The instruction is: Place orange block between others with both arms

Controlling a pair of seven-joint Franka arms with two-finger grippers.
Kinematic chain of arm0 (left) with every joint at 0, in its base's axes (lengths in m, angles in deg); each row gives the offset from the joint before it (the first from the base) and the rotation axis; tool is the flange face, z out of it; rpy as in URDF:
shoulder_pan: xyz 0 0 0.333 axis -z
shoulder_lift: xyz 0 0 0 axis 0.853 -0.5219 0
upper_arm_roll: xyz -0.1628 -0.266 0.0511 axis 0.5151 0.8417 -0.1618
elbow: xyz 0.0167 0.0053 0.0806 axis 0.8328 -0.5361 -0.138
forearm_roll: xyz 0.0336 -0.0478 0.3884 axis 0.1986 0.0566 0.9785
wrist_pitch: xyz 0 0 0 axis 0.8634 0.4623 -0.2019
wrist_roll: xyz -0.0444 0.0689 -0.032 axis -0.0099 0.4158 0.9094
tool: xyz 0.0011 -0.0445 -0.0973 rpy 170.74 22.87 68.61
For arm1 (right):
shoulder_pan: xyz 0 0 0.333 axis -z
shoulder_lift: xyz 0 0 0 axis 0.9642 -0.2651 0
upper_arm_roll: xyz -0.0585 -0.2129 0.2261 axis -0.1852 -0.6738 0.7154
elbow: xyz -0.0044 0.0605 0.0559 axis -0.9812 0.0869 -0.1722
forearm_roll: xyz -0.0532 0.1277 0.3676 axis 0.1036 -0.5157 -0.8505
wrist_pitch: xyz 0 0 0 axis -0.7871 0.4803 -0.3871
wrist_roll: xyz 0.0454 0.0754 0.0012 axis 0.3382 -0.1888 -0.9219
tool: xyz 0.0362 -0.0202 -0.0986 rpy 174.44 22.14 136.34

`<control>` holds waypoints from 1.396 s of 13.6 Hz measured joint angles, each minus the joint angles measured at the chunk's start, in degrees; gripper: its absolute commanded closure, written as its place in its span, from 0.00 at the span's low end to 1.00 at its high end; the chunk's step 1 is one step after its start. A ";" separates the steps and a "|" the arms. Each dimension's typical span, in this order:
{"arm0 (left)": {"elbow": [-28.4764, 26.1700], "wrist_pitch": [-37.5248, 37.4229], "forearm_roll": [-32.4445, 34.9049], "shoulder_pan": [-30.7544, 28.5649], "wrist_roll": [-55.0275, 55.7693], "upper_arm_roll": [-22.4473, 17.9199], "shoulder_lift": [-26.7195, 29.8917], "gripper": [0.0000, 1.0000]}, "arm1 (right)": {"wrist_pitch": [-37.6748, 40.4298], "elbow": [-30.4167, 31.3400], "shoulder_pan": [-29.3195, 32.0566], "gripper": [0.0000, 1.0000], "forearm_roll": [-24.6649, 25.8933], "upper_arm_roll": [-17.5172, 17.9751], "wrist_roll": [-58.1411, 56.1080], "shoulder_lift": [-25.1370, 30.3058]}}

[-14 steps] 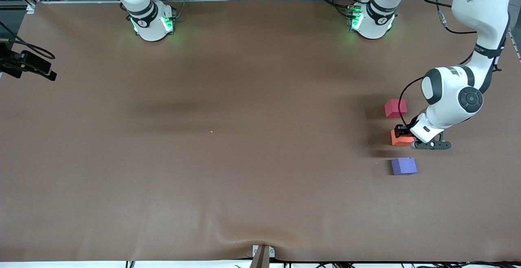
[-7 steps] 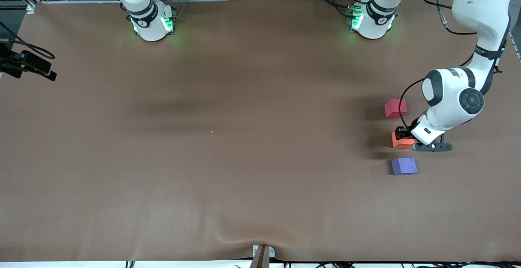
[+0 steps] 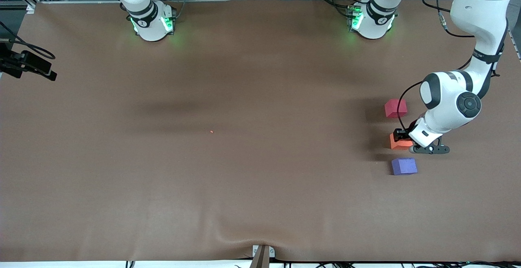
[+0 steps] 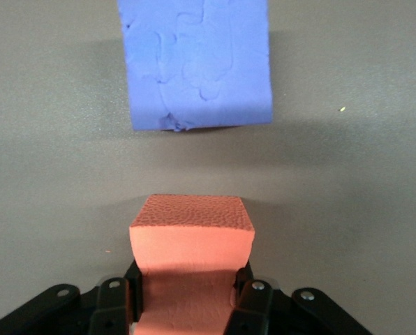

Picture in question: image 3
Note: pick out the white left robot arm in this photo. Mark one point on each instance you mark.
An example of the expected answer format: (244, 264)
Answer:
(447, 97)

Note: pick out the red foam block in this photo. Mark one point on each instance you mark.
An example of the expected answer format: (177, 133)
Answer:
(395, 107)

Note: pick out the white mat corner bracket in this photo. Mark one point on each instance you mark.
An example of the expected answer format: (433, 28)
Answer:
(31, 7)

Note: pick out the purple foam block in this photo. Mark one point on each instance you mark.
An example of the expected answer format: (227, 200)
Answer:
(404, 166)

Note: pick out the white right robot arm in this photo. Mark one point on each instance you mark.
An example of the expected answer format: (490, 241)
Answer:
(142, 11)

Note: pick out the grey metal clamp bracket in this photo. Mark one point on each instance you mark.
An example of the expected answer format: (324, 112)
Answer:
(263, 256)

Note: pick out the brown table mat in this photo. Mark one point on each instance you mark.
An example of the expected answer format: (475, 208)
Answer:
(260, 186)

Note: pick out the orange foam block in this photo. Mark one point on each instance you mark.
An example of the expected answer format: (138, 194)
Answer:
(399, 145)

